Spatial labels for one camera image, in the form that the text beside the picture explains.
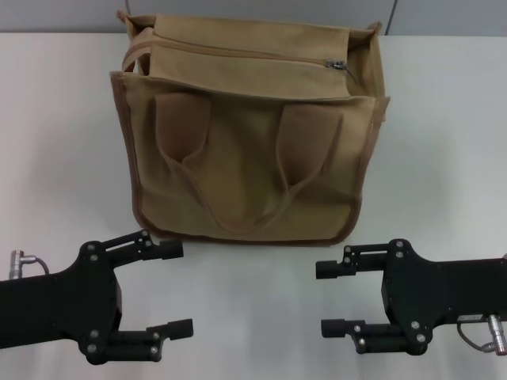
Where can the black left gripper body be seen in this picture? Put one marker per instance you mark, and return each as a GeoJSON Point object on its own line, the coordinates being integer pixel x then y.
{"type": "Point", "coordinates": [59, 308]}

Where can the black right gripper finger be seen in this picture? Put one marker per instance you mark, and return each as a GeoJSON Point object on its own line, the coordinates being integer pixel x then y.
{"type": "Point", "coordinates": [330, 270]}
{"type": "Point", "coordinates": [334, 327]}

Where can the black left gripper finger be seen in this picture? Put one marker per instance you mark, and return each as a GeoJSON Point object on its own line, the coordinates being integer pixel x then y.
{"type": "Point", "coordinates": [176, 329]}
{"type": "Point", "coordinates": [168, 250]}

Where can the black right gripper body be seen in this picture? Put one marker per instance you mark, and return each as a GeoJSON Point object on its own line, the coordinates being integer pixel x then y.
{"type": "Point", "coordinates": [439, 289]}

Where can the khaki canvas food bag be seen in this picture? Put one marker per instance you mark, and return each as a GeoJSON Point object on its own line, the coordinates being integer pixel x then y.
{"type": "Point", "coordinates": [245, 166]}

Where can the metal zipper pull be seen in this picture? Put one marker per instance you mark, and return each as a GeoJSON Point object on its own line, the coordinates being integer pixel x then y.
{"type": "Point", "coordinates": [336, 64]}

